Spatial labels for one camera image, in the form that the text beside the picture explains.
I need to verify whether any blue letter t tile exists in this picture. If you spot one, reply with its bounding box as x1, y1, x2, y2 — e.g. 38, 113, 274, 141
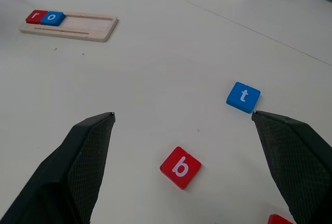
226, 81, 261, 114

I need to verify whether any red letter tile b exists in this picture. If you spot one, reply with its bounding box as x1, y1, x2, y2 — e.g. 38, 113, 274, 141
159, 146, 202, 190

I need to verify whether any red letter tile r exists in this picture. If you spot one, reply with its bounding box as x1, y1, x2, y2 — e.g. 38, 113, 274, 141
25, 9, 49, 24

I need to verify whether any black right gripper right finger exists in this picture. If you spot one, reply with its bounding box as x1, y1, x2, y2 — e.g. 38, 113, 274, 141
251, 110, 332, 224

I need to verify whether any wooden letter tray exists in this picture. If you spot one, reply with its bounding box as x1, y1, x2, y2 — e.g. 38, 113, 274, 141
18, 10, 119, 43

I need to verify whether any blue letter tile o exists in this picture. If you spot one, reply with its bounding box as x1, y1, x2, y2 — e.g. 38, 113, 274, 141
40, 11, 65, 27

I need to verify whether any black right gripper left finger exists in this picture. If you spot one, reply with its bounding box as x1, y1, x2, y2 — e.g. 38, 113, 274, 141
0, 111, 116, 224

